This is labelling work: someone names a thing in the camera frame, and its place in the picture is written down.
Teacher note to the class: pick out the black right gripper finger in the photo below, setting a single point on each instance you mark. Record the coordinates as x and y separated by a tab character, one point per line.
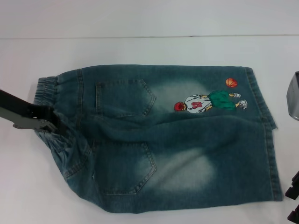
294	192
294	213

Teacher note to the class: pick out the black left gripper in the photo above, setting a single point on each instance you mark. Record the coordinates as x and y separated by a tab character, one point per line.
25	114

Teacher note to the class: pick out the blue denim shorts with cartoon print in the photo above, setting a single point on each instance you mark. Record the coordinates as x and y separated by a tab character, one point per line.
163	151

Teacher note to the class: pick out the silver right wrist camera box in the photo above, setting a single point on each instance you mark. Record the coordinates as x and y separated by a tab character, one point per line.
294	98

